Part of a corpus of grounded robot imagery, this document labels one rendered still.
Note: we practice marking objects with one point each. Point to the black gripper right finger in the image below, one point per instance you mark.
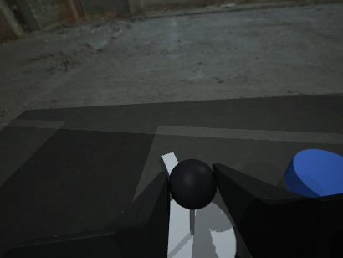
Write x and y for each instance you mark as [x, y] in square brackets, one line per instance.
[278, 223]

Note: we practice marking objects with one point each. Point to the white flat bar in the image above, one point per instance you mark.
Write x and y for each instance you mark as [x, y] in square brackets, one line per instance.
[170, 161]

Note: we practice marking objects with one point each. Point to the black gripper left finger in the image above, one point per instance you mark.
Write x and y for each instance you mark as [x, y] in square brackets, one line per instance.
[140, 231]

